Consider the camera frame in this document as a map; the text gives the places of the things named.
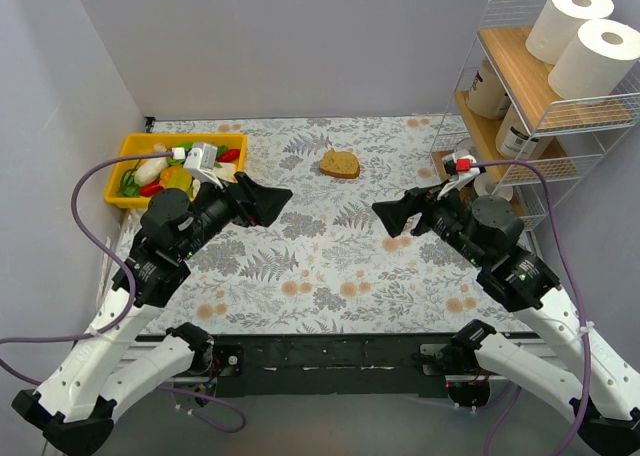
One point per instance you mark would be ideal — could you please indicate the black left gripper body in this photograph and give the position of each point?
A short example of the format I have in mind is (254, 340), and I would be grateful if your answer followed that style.
(240, 202)

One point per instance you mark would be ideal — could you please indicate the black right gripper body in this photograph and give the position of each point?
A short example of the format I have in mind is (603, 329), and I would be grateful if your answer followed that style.
(417, 212)

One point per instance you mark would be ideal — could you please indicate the black Face roll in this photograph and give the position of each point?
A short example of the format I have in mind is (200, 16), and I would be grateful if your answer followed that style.
(484, 185)

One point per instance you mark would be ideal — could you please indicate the small white paper towel roll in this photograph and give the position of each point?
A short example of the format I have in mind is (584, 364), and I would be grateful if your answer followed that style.
(596, 60)

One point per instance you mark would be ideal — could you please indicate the large white paper towel roll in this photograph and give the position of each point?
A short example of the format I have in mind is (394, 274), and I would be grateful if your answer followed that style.
(559, 22)

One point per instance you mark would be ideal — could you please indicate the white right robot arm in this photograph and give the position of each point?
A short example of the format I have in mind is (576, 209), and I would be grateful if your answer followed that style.
(550, 341)

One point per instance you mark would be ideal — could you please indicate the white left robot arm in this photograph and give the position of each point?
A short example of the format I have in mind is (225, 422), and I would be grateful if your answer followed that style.
(110, 336)

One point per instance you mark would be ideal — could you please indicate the red chili pepper toy left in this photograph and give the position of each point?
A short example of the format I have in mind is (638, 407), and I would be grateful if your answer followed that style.
(150, 189)

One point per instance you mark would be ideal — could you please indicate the red chili pepper toy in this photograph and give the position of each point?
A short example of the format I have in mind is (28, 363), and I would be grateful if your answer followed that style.
(229, 156)
(150, 189)

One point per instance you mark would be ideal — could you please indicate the yellow orange pepper toy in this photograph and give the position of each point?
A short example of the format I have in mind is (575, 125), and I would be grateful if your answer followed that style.
(176, 177)

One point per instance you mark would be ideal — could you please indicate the white cauliflower toy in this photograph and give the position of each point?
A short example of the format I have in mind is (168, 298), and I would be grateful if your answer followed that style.
(222, 172)

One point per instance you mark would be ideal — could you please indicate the white daikon radish toy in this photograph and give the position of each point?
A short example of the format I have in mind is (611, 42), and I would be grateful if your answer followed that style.
(150, 171)

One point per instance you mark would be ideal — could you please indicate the slice of brown bread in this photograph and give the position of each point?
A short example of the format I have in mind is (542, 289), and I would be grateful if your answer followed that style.
(340, 164)

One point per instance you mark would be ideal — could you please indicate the green leafy vegetable toy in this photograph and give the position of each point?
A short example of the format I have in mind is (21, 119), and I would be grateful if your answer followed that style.
(189, 153)

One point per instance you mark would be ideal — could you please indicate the floral tablecloth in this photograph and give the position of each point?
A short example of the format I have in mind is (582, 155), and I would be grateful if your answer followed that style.
(327, 265)

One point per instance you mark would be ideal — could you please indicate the yellow plastic bin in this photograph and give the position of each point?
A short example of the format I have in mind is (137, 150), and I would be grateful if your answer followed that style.
(133, 182)

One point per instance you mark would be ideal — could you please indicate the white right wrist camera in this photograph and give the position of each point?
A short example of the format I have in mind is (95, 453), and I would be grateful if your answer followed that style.
(461, 171)

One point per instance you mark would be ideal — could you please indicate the white wire wooden shelf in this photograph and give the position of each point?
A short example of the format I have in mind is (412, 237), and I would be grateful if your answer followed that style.
(584, 130)

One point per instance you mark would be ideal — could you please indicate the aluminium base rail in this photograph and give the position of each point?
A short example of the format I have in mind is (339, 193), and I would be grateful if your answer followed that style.
(307, 364)

